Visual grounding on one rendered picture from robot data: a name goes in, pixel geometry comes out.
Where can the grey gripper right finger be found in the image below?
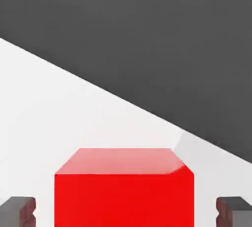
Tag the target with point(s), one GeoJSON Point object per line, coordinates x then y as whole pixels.
{"type": "Point", "coordinates": [238, 214]}

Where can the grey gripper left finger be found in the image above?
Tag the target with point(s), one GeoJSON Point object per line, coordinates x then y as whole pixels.
{"type": "Point", "coordinates": [13, 213]}

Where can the small red cube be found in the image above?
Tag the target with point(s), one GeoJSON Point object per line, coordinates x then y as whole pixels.
{"type": "Point", "coordinates": [124, 197]}

